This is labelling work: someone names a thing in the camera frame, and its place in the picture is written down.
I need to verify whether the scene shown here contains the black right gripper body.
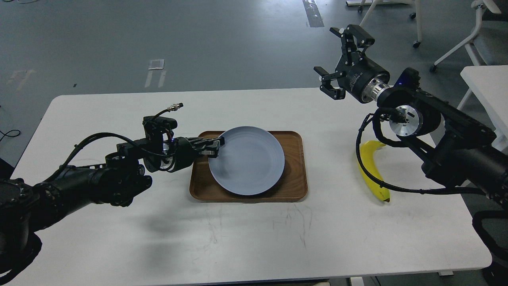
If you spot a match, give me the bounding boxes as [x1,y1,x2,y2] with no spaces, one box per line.
[337,54,390,104]

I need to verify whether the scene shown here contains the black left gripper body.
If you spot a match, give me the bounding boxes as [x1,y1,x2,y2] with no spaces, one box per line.
[160,137,198,173]

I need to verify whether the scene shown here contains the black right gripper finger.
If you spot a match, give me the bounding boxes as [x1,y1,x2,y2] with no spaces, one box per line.
[314,66,345,100]
[329,24,375,66]

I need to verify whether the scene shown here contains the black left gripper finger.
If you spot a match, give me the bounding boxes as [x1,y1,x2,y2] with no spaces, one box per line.
[195,148,220,158]
[189,137,225,148]

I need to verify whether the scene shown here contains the light blue plate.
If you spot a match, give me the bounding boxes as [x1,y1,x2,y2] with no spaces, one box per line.
[208,126,285,196]

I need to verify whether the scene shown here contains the yellow banana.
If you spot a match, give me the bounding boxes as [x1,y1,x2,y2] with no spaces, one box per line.
[359,141,390,203]

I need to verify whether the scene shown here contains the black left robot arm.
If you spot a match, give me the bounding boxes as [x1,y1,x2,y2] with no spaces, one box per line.
[1,130,225,285]

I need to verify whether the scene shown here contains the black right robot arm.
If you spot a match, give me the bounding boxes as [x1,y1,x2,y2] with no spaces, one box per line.
[314,24,508,260]

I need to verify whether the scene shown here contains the white rolling chair base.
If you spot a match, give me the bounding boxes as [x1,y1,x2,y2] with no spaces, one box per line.
[345,0,423,50]

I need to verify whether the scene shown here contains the brown wooden tray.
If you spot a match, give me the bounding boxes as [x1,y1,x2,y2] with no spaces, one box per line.
[189,131,307,203]

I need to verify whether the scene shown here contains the white office chair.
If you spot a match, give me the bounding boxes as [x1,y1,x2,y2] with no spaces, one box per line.
[429,0,508,73]

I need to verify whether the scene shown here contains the white side table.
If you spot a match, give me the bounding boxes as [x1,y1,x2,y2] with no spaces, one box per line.
[457,65,508,140]

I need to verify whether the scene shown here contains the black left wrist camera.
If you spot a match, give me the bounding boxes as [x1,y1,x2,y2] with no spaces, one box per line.
[142,102,184,143]

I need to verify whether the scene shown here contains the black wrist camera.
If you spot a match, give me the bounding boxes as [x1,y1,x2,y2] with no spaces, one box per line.
[142,102,184,143]
[395,67,421,90]

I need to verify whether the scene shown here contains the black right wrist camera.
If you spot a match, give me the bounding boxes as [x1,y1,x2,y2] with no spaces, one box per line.
[395,67,421,90]

